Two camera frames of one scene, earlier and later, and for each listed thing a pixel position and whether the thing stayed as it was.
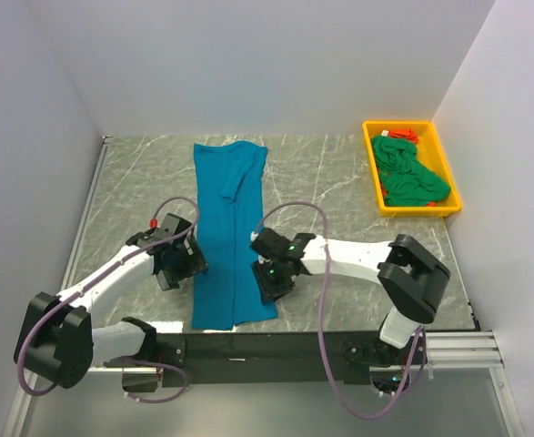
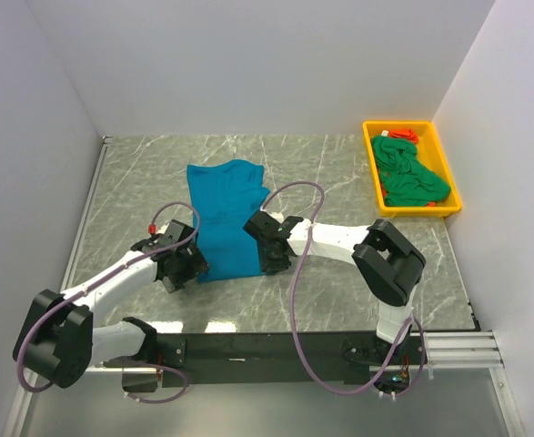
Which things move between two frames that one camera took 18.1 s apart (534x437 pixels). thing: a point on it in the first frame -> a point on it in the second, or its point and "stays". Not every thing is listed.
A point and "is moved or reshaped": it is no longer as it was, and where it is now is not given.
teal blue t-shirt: x=229 y=186 is moved or reshaped
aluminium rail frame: x=445 y=349 stays
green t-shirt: x=405 y=180 stays
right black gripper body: x=272 y=279 -> x=270 y=261
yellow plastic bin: x=431 y=147 stays
